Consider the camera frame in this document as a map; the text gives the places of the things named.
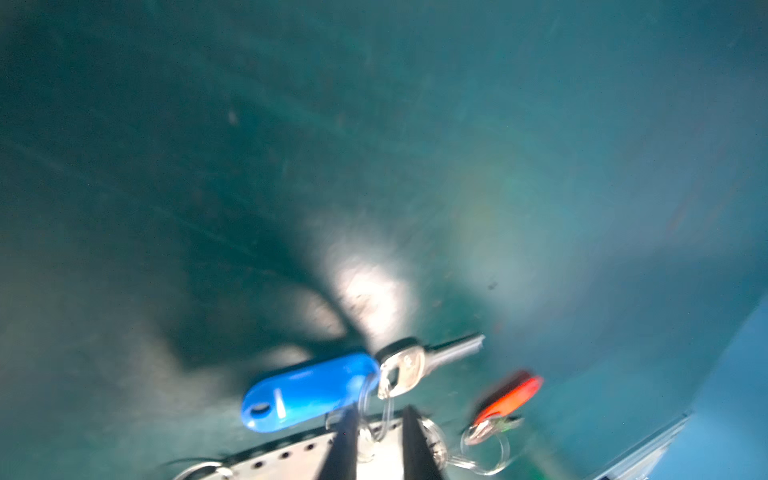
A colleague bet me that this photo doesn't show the red key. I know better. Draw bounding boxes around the red key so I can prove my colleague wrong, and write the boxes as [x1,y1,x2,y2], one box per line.
[446,370,544,476]

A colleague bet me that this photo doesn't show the blue key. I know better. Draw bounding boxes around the blue key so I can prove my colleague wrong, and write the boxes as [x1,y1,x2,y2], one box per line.
[240,334,485,433]

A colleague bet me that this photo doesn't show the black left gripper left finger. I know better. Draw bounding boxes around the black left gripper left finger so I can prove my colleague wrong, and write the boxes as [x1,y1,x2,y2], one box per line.
[316,407,359,480]

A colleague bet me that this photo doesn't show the grey oval keyring plate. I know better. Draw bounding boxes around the grey oval keyring plate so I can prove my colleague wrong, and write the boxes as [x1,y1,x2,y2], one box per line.
[176,414,404,479]

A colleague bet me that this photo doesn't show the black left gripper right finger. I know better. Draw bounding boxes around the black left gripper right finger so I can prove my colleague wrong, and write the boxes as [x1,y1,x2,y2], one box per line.
[401,405,443,480]

